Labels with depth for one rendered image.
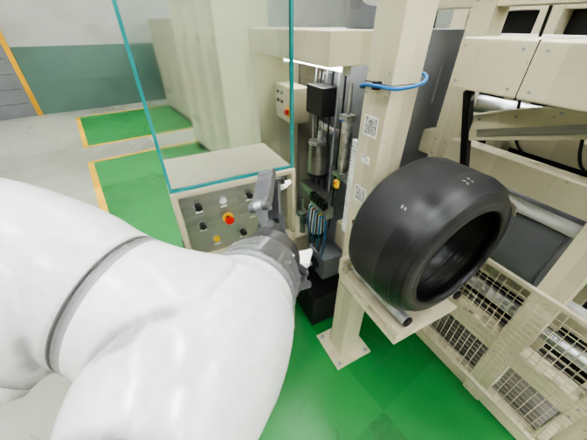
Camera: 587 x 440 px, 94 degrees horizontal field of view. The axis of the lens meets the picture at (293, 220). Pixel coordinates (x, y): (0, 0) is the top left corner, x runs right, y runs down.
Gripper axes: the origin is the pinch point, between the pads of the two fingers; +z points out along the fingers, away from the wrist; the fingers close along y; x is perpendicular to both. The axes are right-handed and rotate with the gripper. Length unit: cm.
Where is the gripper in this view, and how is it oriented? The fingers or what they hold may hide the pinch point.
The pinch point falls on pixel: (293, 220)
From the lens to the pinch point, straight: 50.0
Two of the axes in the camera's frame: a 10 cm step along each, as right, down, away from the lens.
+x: -9.4, 2.4, 2.4
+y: -2.9, -9.3, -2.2
